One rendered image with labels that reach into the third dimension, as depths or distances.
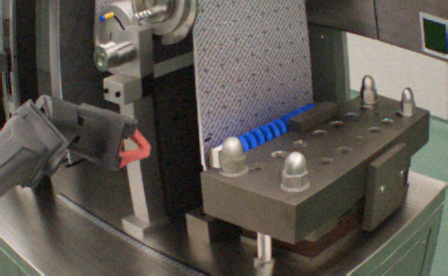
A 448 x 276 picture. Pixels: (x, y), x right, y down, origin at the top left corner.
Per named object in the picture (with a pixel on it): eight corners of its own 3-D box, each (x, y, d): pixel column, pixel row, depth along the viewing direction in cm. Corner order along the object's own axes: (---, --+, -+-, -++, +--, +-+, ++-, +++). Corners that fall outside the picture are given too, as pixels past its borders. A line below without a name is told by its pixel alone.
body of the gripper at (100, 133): (122, 173, 89) (79, 161, 84) (78, 152, 96) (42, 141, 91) (136, 120, 90) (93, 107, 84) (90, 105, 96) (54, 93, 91)
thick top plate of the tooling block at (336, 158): (203, 212, 103) (199, 172, 101) (367, 122, 129) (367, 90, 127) (293, 244, 92) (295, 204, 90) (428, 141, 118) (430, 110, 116)
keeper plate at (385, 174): (361, 229, 105) (367, 163, 101) (393, 202, 112) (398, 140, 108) (372, 232, 104) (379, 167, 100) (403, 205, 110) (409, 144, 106)
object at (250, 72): (201, 164, 107) (192, 32, 100) (310, 113, 122) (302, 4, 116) (204, 165, 107) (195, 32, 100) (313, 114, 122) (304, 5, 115)
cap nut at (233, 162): (213, 171, 101) (210, 138, 99) (233, 162, 103) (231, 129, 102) (234, 179, 99) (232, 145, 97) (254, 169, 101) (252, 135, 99)
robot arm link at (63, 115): (50, 114, 80) (40, 83, 84) (27, 154, 83) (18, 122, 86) (88, 127, 86) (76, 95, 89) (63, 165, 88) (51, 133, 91)
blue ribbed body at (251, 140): (211, 167, 108) (209, 143, 106) (310, 119, 121) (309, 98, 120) (230, 173, 105) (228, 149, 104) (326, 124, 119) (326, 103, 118)
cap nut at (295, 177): (274, 187, 95) (274, 154, 94) (293, 177, 98) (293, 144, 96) (296, 194, 93) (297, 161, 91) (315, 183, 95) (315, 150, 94)
